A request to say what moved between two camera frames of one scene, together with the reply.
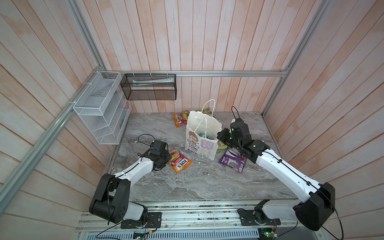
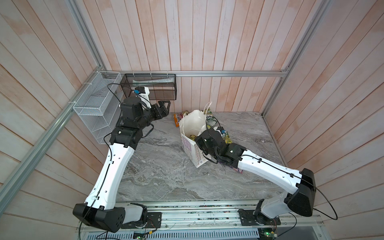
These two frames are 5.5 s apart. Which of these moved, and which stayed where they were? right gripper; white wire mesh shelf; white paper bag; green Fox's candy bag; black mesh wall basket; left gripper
Moved: left gripper; white paper bag; right gripper
Stayed: white wire mesh shelf; green Fox's candy bag; black mesh wall basket
